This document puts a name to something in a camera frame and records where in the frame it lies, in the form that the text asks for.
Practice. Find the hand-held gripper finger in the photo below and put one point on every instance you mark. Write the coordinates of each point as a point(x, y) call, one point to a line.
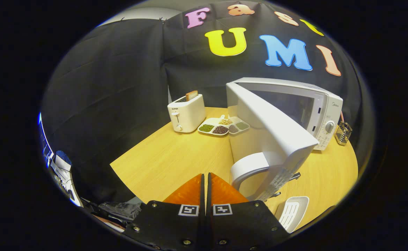
point(209, 223)
point(202, 223)

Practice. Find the white microwave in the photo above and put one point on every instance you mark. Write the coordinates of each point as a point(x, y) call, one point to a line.
point(277, 139)

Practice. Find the dark cloth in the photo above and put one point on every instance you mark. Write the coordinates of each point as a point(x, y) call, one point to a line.
point(120, 210)

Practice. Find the white plastic tray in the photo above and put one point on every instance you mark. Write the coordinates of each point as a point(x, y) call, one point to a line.
point(292, 212)

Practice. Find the white divided bean dish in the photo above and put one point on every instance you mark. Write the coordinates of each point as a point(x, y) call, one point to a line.
point(212, 128)

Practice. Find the white toaster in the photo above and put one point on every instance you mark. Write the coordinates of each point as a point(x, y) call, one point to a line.
point(188, 115)

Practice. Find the toast slice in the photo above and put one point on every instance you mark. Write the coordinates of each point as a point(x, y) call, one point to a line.
point(191, 95)

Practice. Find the white paper pile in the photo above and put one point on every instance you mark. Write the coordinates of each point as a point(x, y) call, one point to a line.
point(64, 174)

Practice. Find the pink striped straw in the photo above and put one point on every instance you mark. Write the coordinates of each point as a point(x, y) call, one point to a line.
point(342, 116)

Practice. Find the computer monitor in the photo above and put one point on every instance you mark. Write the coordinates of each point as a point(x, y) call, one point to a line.
point(45, 143)

